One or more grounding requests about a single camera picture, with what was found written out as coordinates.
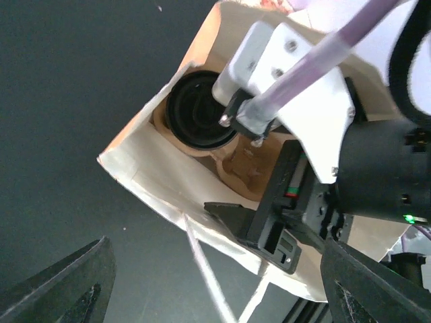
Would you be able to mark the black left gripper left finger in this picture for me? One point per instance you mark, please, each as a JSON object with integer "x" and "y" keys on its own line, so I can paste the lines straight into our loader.
{"x": 75, "y": 289}

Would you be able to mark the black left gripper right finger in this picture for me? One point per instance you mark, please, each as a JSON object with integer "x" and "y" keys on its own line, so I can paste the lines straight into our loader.
{"x": 360, "y": 289}

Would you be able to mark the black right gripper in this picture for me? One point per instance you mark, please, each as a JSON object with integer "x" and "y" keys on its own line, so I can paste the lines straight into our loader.
{"x": 296, "y": 209}

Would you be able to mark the brown paper takeout bag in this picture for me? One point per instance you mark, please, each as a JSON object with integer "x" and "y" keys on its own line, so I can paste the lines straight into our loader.
{"x": 145, "y": 160}

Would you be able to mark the black lid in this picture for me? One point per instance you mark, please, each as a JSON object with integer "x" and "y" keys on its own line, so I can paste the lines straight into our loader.
{"x": 192, "y": 113}

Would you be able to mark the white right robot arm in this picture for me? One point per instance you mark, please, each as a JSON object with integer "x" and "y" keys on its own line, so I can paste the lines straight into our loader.
{"x": 344, "y": 165}

